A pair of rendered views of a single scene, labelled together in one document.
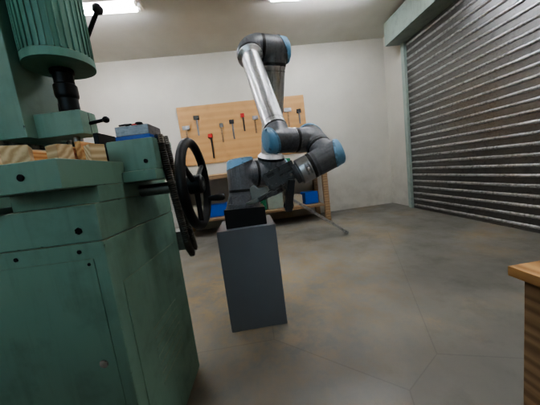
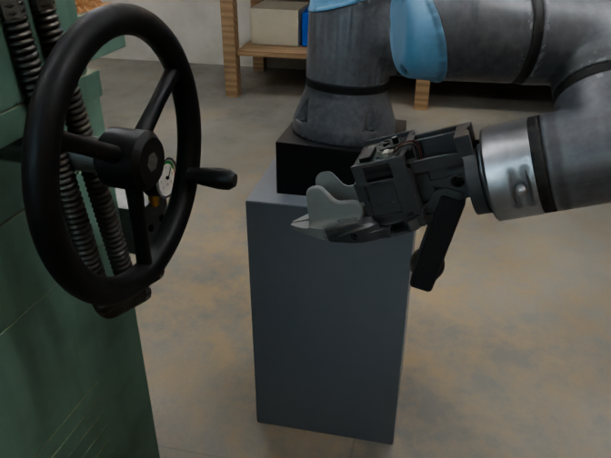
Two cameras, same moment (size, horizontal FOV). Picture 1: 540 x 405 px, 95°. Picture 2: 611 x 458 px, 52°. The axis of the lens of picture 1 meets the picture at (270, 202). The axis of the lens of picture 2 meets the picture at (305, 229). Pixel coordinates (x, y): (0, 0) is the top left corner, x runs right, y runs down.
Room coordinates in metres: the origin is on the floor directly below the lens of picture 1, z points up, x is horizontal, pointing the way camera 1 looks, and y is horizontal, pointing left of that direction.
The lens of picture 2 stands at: (0.30, -0.10, 1.05)
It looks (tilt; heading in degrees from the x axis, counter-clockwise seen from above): 29 degrees down; 17
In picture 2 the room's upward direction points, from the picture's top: straight up
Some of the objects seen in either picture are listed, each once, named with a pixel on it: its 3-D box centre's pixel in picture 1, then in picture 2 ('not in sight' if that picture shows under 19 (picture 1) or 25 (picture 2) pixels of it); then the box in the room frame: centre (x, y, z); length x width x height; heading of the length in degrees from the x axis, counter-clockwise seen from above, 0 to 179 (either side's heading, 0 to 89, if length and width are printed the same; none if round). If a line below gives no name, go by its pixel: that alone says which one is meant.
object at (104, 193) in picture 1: (108, 192); not in sight; (0.79, 0.51, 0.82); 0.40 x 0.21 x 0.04; 0
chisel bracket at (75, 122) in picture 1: (68, 128); not in sight; (0.79, 0.59, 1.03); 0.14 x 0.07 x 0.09; 90
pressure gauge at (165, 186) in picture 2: not in sight; (157, 182); (1.05, 0.36, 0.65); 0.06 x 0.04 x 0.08; 0
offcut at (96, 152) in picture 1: (95, 153); not in sight; (0.66, 0.43, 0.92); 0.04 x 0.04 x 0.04; 55
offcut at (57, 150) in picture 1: (60, 153); not in sight; (0.56, 0.44, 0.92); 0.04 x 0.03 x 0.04; 68
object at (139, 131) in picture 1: (141, 132); not in sight; (0.80, 0.37, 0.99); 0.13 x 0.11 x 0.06; 0
